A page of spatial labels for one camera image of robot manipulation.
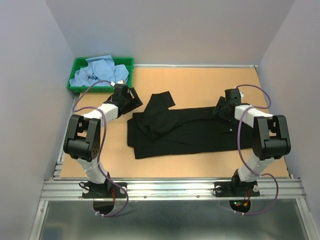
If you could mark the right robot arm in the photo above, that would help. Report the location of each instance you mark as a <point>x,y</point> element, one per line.
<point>271,141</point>

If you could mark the aluminium mounting rail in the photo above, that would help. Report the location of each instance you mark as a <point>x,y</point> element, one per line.
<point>175,209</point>

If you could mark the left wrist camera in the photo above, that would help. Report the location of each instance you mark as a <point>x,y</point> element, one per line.
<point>121,82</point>

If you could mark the black long sleeve shirt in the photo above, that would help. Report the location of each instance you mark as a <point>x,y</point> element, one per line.
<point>161,130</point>

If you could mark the green plastic bin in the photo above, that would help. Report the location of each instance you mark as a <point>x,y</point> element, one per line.
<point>104,85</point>

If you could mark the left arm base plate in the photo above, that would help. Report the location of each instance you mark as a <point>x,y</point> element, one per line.
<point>101,191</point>

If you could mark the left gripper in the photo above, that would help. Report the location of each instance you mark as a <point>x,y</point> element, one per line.
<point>136,102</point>

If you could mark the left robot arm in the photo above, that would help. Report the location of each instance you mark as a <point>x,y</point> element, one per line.
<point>86,134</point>

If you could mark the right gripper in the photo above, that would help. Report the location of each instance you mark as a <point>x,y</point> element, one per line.
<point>221,102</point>

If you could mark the light blue shirt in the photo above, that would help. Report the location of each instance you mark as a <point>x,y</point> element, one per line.
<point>101,68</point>

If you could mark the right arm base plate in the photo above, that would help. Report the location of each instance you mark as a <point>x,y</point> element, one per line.
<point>223,189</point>

